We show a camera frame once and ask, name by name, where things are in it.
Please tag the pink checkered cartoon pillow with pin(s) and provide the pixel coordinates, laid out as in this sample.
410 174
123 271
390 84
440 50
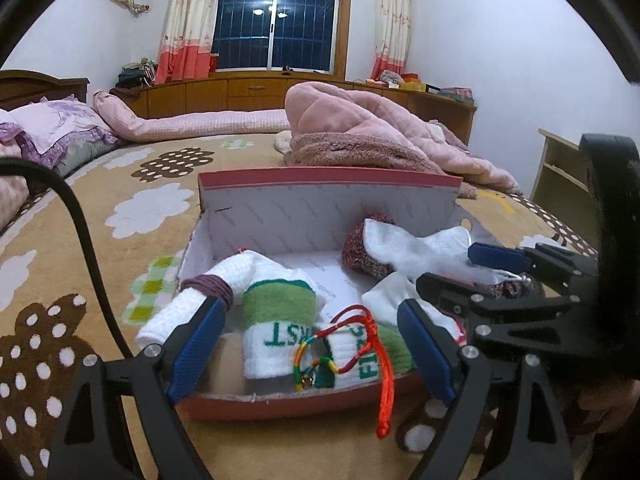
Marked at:
10 180

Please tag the cream cloth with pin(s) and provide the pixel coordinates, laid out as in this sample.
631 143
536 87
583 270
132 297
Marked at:
282 141

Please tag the pile of dark clothes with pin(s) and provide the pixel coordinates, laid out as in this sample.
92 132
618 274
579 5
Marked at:
135 75

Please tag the green and white sock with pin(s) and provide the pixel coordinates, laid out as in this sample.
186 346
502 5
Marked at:
350 360
277 320

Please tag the dark window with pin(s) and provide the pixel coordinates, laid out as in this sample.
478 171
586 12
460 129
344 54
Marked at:
280 20

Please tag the purple frilled pillow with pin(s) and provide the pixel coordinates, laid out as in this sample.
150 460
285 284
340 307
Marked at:
65 130

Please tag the red cardboard shoe box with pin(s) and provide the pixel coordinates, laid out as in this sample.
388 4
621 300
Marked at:
300 210

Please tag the clutter of small bags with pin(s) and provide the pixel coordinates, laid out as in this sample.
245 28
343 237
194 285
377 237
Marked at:
395 79

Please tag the pink checkered rolled quilt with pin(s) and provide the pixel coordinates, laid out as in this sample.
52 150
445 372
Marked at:
200 125

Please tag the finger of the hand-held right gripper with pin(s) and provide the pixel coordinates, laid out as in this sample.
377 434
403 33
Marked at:
525 330
500 257

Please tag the long wooden cabinet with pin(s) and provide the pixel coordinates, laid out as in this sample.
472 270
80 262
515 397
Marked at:
235 92

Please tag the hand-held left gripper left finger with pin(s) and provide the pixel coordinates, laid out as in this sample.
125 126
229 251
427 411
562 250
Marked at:
197 350

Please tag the pink fleece robe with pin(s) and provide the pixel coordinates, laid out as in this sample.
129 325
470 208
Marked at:
360 125

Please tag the cream and red curtain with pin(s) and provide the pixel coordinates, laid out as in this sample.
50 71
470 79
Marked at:
187 25
392 25

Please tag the white sock bundle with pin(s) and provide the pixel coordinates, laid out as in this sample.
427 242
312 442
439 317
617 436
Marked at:
415 250

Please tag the white waffle towel purple band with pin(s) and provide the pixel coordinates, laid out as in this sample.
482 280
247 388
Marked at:
235 275

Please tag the wooden headboard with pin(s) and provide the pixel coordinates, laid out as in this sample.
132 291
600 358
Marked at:
40 87

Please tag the person's right hand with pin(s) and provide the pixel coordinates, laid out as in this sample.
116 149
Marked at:
605 407

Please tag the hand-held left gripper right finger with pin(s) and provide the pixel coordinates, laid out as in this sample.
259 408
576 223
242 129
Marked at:
425 350

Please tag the stack of flat boxes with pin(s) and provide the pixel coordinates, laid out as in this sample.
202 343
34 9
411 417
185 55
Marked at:
450 92

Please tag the tan flower printed blanket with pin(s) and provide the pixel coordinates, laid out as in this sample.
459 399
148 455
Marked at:
240 160

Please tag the light wooden shelf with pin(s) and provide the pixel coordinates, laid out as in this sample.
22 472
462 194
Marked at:
560 170

